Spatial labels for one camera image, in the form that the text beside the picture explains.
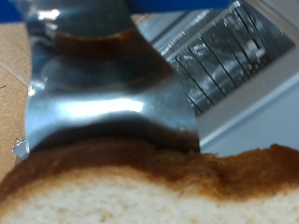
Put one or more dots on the metal spatula with blue block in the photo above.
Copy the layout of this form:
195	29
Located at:
109	105

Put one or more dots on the white bread slice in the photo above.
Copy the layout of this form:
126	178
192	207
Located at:
140	193

